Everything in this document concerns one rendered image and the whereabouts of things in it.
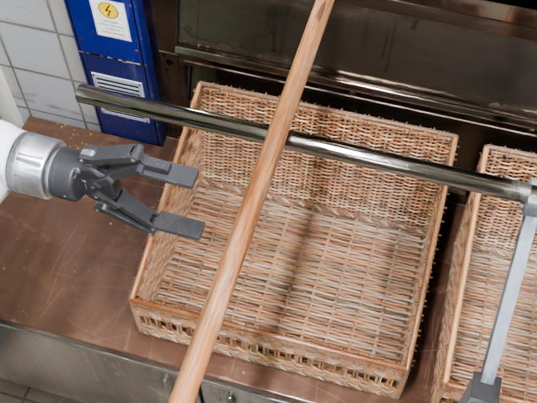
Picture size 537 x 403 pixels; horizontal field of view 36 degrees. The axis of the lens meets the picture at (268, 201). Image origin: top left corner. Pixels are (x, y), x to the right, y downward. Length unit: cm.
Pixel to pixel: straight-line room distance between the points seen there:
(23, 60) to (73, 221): 39
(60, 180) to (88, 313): 65
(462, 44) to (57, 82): 95
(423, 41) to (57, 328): 94
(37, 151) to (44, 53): 77
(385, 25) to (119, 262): 76
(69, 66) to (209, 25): 42
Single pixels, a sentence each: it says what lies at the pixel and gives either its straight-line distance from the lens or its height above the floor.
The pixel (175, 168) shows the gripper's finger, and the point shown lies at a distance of 110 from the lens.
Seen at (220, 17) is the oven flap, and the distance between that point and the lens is 163.
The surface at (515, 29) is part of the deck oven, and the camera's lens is 150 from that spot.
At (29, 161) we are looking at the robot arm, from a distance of 119.
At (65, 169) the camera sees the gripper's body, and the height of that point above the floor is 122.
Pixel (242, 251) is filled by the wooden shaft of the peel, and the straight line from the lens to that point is 109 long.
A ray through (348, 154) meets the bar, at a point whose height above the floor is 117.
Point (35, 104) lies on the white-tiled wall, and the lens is 212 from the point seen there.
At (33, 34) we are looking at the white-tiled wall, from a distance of 191.
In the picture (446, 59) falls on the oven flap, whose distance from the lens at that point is 158.
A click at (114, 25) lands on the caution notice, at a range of 171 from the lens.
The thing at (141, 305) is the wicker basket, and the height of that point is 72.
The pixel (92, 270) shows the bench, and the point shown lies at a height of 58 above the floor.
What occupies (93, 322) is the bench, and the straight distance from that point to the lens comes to 177.
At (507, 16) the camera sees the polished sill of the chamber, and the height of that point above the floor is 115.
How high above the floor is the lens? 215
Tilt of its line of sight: 57 degrees down
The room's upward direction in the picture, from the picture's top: straight up
